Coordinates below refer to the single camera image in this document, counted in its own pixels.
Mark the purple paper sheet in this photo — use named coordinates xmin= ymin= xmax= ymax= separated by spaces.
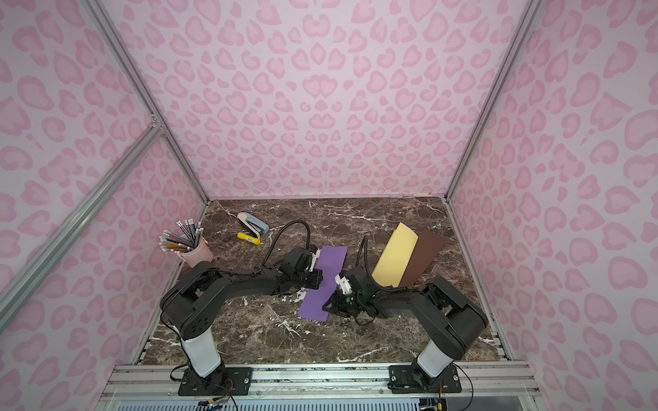
xmin=298 ymin=246 xmax=348 ymax=322

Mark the yellow paper sheet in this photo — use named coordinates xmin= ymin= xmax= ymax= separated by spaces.
xmin=372 ymin=223 xmax=418 ymax=287

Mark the brown paper sheet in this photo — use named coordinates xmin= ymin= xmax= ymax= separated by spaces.
xmin=399 ymin=231 xmax=448 ymax=287

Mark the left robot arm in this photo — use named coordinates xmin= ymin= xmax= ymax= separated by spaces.
xmin=160 ymin=245 xmax=322 ymax=378

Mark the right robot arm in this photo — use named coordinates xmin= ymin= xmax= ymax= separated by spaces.
xmin=322 ymin=266 xmax=488 ymax=394

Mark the grey stapler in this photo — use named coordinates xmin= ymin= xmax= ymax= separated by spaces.
xmin=236 ymin=212 xmax=270 ymax=239

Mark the yellow marker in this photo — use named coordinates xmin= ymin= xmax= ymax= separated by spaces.
xmin=237 ymin=232 xmax=261 ymax=245

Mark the pink pencil cup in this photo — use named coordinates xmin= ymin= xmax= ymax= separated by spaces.
xmin=179 ymin=238 xmax=214 ymax=268

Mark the bundle of pencils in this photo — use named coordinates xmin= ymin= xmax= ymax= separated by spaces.
xmin=159 ymin=219 xmax=204 ymax=253

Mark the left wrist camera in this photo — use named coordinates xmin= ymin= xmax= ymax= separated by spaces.
xmin=307 ymin=244 xmax=320 ymax=272

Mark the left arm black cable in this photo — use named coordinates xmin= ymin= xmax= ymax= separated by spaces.
xmin=261 ymin=219 xmax=312 ymax=268

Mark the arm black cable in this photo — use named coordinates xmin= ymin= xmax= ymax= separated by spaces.
xmin=355 ymin=235 xmax=412 ymax=294
xmin=261 ymin=219 xmax=312 ymax=268

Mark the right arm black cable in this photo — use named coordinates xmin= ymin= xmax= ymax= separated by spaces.
xmin=355 ymin=235 xmax=412 ymax=294

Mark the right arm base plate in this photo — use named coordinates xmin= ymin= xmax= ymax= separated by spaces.
xmin=387 ymin=364 xmax=462 ymax=394

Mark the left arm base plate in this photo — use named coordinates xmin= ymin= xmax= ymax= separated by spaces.
xmin=178 ymin=366 xmax=254 ymax=397

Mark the aluminium front rail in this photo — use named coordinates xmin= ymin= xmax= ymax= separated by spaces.
xmin=100 ymin=361 xmax=540 ymax=402

